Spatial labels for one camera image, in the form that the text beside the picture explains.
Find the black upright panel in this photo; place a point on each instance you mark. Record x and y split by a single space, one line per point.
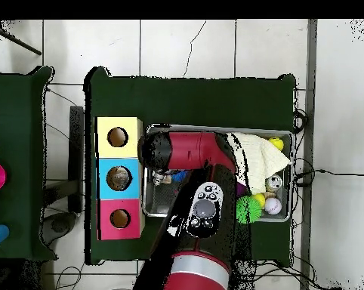
76 151

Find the cream waffle cloth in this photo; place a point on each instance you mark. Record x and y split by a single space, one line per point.
257 157

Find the grey chair base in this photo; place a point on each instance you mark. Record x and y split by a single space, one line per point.
59 225

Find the green spiky rubber ball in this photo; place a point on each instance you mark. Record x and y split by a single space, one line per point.
249 210

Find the wooden box with three holes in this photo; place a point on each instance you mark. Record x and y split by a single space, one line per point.
130 142

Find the blue spiky rubber ball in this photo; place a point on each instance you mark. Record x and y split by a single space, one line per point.
179 175

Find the white baseball with red stitches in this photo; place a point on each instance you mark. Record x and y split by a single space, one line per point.
273 206

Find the purple spiky rubber ball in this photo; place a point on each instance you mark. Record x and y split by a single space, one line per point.
241 188

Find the dark green table cloth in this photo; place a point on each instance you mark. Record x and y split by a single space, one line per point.
185 102
16 151

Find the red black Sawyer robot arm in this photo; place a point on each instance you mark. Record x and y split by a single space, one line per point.
188 151

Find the yellow smiley face ball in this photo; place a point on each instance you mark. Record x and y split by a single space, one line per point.
276 144

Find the black tripod leg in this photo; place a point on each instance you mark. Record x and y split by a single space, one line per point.
19 44

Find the plain yellow ball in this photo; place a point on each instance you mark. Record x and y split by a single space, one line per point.
259 199

